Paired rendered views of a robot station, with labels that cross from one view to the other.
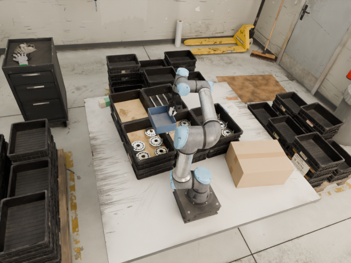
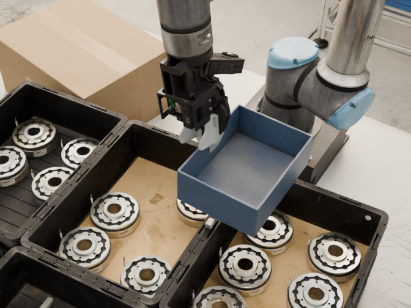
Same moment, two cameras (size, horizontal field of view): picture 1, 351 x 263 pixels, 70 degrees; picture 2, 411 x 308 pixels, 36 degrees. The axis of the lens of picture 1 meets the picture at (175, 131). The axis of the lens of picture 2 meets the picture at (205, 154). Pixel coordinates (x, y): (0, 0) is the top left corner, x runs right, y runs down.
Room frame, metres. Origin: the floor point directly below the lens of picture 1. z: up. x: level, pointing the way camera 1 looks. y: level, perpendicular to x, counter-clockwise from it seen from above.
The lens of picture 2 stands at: (1.77, 0.71, 1.88)
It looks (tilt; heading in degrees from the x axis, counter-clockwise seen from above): 45 degrees down; 237
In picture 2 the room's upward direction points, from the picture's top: 1 degrees clockwise
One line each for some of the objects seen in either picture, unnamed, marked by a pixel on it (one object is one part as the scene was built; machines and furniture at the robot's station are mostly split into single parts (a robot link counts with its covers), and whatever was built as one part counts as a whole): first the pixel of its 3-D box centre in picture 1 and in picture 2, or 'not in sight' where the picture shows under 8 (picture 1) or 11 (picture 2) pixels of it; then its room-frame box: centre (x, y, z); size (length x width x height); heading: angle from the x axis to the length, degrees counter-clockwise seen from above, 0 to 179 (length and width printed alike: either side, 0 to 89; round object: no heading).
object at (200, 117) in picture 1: (214, 125); (26, 170); (1.58, -0.32, 0.87); 0.40 x 0.30 x 0.11; 30
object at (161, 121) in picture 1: (162, 119); (245, 167); (1.30, 0.11, 1.10); 0.20 x 0.15 x 0.07; 26
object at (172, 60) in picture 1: (178, 69); not in sight; (3.23, 0.08, 0.37); 0.40 x 0.30 x 0.45; 115
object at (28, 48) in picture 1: (25, 47); not in sight; (2.37, 1.72, 0.88); 0.29 x 0.22 x 0.03; 25
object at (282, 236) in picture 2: (161, 151); (268, 227); (1.21, 0.08, 0.86); 0.10 x 0.10 x 0.01
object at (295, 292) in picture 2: (138, 146); (315, 296); (1.24, 0.26, 0.86); 0.10 x 0.10 x 0.01
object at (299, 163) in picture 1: (299, 164); not in sight; (1.70, -1.29, 0.41); 0.31 x 0.02 x 0.16; 25
